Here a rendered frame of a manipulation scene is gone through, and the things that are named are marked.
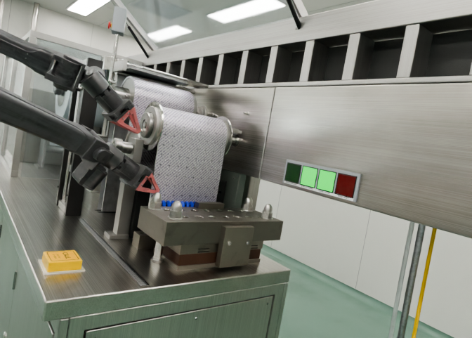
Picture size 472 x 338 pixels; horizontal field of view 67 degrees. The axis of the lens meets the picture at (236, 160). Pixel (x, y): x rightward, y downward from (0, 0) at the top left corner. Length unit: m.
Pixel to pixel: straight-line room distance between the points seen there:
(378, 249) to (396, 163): 2.74
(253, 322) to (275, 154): 0.49
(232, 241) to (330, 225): 2.93
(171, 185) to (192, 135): 0.16
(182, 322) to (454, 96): 0.78
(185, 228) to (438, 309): 2.78
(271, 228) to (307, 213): 2.96
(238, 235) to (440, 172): 0.51
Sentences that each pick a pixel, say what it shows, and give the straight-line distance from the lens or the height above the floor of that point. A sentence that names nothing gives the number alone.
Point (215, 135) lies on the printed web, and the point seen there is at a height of 1.26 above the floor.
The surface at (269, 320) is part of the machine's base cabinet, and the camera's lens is 1.14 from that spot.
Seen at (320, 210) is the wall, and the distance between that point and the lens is 3.93.
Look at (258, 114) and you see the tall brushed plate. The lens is 1.19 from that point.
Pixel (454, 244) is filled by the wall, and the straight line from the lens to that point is 3.32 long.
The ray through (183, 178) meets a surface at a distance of 1.10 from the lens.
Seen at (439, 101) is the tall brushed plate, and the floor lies 1.40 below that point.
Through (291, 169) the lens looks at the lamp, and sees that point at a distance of 1.05.
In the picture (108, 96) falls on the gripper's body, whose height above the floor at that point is 1.31.
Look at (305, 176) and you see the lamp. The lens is 1.01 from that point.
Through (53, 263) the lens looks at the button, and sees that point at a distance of 0.89.
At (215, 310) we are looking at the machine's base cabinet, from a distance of 0.98.
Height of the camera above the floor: 1.25
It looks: 3 degrees down
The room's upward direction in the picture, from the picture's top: 10 degrees clockwise
